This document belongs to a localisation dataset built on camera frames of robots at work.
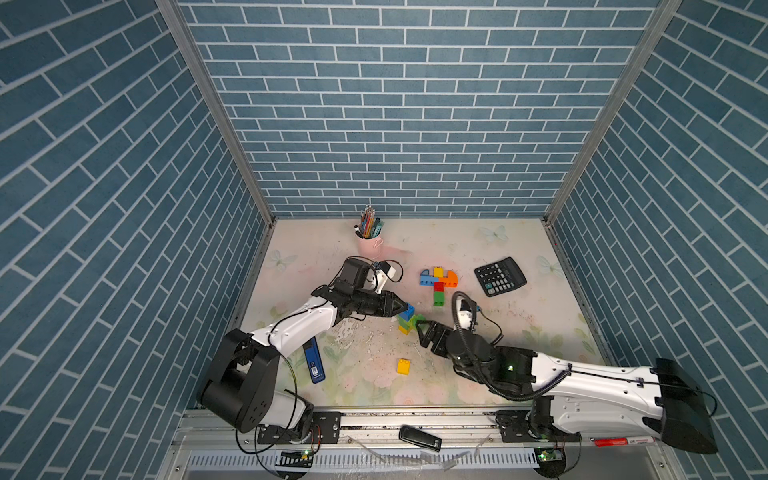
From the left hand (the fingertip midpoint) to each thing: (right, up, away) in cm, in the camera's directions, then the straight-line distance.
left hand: (410, 310), depth 81 cm
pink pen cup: (-13, +19, +21) cm, 31 cm away
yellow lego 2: (-2, -8, +8) cm, 11 cm away
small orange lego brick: (+15, +6, +21) cm, 27 cm away
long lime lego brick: (0, -4, +2) cm, 4 cm away
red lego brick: (+11, +4, +18) cm, 21 cm away
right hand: (+4, -4, -6) cm, 8 cm away
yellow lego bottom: (-2, -16, +2) cm, 17 cm away
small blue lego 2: (0, -1, 0) cm, 1 cm away
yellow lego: (+11, +8, +21) cm, 25 cm away
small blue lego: (+6, +7, +21) cm, 23 cm away
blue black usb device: (-26, -14, 0) cm, 30 cm away
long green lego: (-2, -5, +4) cm, 6 cm away
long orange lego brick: (+14, +4, +19) cm, 24 cm away
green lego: (+10, +1, +14) cm, 17 cm away
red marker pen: (+53, -29, -10) cm, 61 cm away
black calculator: (+32, +7, +21) cm, 39 cm away
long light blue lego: (+7, +5, +19) cm, 21 cm away
